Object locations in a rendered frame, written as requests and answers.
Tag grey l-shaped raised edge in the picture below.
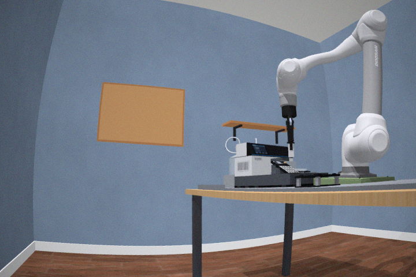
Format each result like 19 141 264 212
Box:
198 185 225 191

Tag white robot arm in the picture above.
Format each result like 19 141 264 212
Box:
276 10 390 178

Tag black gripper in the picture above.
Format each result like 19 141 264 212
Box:
281 105 296 158

